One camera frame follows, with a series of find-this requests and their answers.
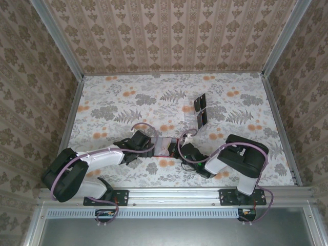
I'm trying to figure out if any red leather card holder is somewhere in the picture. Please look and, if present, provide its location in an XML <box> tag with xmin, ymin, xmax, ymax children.
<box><xmin>150</xmin><ymin>137</ymin><xmax>179</xmax><ymax>157</ymax></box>

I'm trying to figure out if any pink floral credit card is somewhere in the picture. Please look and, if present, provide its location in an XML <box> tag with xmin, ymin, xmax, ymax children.
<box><xmin>159</xmin><ymin>139</ymin><xmax>172</xmax><ymax>156</ymax></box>

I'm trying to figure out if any clear acrylic card stand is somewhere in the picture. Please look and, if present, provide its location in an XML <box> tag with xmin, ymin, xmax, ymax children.
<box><xmin>182</xmin><ymin>92</ymin><xmax>209</xmax><ymax>130</ymax></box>

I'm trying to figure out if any black connector box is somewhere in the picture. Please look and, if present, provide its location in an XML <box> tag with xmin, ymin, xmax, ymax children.
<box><xmin>237</xmin><ymin>208</ymin><xmax>257</xmax><ymax>222</ymax></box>
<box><xmin>95</xmin><ymin>209</ymin><xmax>116</xmax><ymax>223</ymax></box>

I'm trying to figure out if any grey metal sheet panel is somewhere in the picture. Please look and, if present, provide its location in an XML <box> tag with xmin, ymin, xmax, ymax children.
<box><xmin>24</xmin><ymin>204</ymin><xmax>325</xmax><ymax>246</ymax></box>

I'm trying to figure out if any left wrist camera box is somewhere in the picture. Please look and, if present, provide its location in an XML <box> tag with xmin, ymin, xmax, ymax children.
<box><xmin>132</xmin><ymin>130</ymin><xmax>152</xmax><ymax>147</ymax></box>

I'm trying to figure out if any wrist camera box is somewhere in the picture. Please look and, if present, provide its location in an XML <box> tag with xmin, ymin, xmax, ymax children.
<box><xmin>182</xmin><ymin>135</ymin><xmax>199</xmax><ymax>154</ymax></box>
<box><xmin>132</xmin><ymin>130</ymin><xmax>152</xmax><ymax>147</ymax></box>

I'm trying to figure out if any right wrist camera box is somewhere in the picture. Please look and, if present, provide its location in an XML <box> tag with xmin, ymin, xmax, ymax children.
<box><xmin>182</xmin><ymin>135</ymin><xmax>199</xmax><ymax>154</ymax></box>

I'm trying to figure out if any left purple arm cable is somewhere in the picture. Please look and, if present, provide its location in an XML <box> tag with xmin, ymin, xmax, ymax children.
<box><xmin>50</xmin><ymin>122</ymin><xmax>158</xmax><ymax>228</ymax></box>

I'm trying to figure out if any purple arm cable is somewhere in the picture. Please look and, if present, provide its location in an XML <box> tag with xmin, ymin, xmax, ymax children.
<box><xmin>50</xmin><ymin>122</ymin><xmax>158</xmax><ymax>228</ymax></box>
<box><xmin>178</xmin><ymin>129</ymin><xmax>275</xmax><ymax>227</ymax></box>

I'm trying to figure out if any aluminium mounting rail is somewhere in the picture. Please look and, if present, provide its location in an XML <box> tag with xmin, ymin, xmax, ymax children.
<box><xmin>38</xmin><ymin>187</ymin><xmax>315</xmax><ymax>206</ymax></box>

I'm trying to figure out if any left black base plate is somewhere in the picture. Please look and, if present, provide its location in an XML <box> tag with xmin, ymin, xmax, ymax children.
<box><xmin>83</xmin><ymin>189</ymin><xmax>129</xmax><ymax>207</ymax></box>

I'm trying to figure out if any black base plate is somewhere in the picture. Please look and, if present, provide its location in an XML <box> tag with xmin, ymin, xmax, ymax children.
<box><xmin>219</xmin><ymin>189</ymin><xmax>267</xmax><ymax>207</ymax></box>
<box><xmin>83</xmin><ymin>189</ymin><xmax>129</xmax><ymax>207</ymax></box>

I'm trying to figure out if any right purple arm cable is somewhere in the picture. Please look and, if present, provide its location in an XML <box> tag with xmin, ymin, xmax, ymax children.
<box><xmin>178</xmin><ymin>129</ymin><xmax>275</xmax><ymax>227</ymax></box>

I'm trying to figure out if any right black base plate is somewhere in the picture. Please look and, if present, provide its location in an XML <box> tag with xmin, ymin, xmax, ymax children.
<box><xmin>219</xmin><ymin>189</ymin><xmax>267</xmax><ymax>207</ymax></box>

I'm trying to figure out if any slotted grey cable duct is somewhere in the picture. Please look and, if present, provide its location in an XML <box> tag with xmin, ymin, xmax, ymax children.
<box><xmin>47</xmin><ymin>208</ymin><xmax>241</xmax><ymax>219</ymax></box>

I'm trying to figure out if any aluminium table side rail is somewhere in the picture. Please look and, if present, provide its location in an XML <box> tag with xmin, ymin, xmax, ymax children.
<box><xmin>48</xmin><ymin>75</ymin><xmax>85</xmax><ymax>188</ymax></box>
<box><xmin>260</xmin><ymin>74</ymin><xmax>303</xmax><ymax>187</ymax></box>

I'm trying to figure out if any aluminium frame post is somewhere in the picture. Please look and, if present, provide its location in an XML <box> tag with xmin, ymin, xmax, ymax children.
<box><xmin>30</xmin><ymin>0</ymin><xmax>85</xmax><ymax>80</ymax></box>
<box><xmin>261</xmin><ymin>0</ymin><xmax>312</xmax><ymax>77</ymax></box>

